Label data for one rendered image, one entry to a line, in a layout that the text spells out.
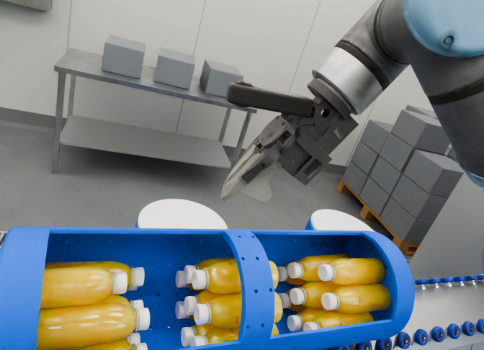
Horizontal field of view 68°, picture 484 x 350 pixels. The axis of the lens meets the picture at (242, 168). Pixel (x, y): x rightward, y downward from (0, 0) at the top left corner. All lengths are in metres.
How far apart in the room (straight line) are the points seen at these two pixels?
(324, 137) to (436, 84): 0.16
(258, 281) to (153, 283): 0.31
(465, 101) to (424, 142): 3.38
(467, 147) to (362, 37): 0.18
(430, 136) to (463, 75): 3.40
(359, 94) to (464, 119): 0.13
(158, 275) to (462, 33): 0.79
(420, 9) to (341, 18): 3.92
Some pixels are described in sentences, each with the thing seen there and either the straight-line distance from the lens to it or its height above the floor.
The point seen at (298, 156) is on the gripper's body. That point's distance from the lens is 0.50.
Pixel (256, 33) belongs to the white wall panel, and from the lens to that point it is 3.95.
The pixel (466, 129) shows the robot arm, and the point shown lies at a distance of 0.42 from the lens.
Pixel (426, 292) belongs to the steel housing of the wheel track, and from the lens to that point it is 1.57.
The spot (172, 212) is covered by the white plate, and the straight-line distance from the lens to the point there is 1.16.
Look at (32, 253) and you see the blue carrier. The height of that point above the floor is 1.23.
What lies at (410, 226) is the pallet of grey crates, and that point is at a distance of 3.67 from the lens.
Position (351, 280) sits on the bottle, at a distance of 0.98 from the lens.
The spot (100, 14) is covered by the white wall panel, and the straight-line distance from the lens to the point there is 3.80.
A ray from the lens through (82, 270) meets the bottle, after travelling 0.73.
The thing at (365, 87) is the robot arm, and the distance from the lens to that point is 0.49.
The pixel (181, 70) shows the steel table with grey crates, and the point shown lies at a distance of 3.10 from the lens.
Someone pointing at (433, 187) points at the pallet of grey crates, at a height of 0.74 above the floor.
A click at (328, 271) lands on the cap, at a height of 1.16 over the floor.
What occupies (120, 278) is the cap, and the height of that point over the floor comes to 1.16.
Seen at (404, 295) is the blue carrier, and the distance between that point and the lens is 0.99.
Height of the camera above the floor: 1.67
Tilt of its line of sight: 24 degrees down
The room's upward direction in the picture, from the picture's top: 18 degrees clockwise
